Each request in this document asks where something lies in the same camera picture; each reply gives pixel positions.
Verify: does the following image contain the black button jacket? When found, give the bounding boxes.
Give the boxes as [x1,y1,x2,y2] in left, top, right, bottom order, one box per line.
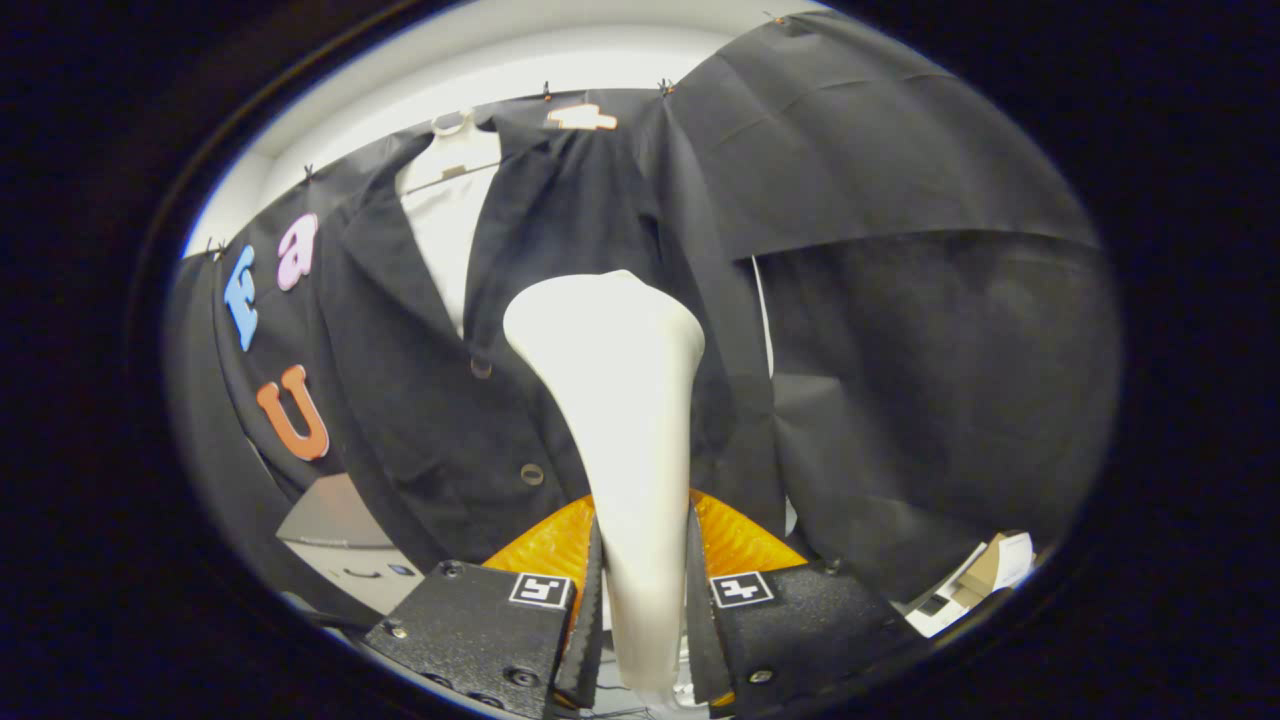
[318,118,788,576]

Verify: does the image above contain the white mannequin torso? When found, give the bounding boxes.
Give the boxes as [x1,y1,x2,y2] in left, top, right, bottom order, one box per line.
[395,108,502,337]

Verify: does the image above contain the thin white cord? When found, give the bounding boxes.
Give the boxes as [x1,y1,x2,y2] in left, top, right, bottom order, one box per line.
[750,255,777,380]

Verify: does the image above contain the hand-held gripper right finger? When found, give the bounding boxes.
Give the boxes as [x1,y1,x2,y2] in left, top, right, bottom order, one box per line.
[686,489,926,713]

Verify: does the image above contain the black backdrop cloth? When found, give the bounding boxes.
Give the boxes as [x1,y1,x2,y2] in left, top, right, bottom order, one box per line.
[165,10,1123,626]

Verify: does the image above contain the grey cabinet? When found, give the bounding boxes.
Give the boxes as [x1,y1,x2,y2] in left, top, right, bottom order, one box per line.
[277,472,427,616]

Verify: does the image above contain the white garment steamer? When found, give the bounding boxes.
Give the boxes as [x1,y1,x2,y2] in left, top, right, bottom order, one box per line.
[502,270,707,706]

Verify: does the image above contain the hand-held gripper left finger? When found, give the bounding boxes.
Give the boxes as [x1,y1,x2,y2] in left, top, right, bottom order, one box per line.
[365,495,605,717]

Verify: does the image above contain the white and brown cardboard box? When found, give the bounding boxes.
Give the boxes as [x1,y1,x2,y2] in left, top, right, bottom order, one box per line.
[905,531,1037,639]

